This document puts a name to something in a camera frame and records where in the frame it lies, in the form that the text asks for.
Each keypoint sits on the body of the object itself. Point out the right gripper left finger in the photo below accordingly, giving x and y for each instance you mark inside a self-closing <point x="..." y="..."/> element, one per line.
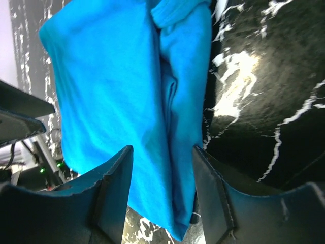
<point x="88" y="209"/>

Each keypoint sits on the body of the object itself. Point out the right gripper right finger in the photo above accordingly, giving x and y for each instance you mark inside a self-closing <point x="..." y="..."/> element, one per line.
<point x="236" y="209"/>

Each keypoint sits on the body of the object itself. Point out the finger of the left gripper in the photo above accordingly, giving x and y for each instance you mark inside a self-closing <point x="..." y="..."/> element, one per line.
<point x="17" y="101"/>
<point x="16" y="127"/>

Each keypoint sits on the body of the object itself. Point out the blue t-shirt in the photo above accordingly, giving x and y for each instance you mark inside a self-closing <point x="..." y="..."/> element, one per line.
<point x="134" y="73"/>

